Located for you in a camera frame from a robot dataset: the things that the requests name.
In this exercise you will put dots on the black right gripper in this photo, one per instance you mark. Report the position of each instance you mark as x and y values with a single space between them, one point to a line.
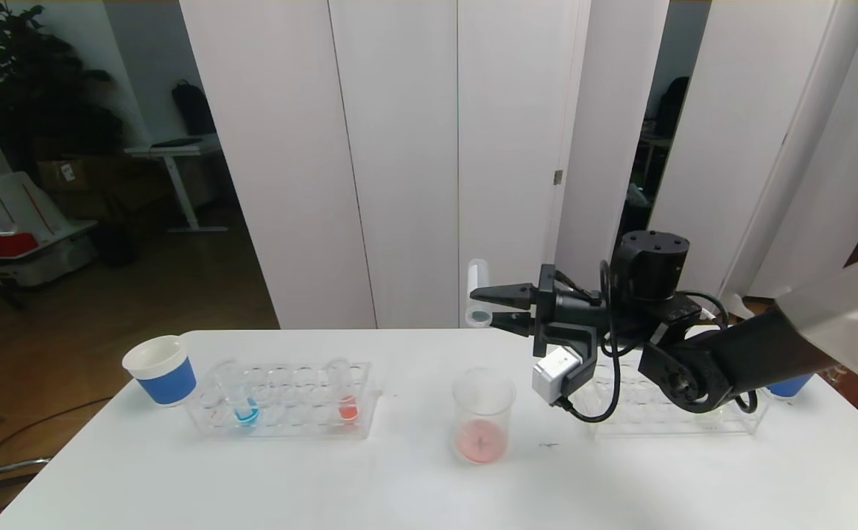
546 308

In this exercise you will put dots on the clear plastic test tube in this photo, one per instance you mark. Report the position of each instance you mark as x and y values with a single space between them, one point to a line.
478 272

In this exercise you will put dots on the white standing desk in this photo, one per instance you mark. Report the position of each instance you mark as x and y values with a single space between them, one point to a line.
174 151

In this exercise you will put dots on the test tube with red liquid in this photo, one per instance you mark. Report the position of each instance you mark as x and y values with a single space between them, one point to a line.
347 409

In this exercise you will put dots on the black chair behind partitions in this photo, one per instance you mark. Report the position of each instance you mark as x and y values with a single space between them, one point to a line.
672 107

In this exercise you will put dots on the test tube with blue liquid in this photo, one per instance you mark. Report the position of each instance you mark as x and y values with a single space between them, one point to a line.
246 414

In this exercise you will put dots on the black backpack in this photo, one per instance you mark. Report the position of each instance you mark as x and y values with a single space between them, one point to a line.
193 110

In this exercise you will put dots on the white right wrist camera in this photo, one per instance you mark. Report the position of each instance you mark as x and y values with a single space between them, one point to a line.
557 375

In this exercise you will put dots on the white machine base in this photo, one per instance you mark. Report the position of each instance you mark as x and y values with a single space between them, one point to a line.
20 213

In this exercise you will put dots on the brown cardboard box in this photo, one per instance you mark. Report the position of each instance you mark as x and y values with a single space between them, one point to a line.
68 175

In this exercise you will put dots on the clear glass beaker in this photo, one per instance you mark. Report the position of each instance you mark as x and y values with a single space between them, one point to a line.
482 438

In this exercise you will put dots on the grey metal frame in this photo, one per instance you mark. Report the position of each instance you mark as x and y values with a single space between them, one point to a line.
1 470

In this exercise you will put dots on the white folding partition with feet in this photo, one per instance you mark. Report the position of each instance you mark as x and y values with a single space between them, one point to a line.
730 147

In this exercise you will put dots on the dark green potted plant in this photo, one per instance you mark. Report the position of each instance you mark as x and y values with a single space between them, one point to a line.
38 88

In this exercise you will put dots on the blue and white paper cup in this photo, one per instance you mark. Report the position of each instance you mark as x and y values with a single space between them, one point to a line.
789 386
167 381

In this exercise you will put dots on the clear acrylic test tube rack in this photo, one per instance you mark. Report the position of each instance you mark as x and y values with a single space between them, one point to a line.
642 419
289 412

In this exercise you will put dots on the white folding partition with hinge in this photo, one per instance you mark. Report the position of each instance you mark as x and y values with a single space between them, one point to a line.
399 147

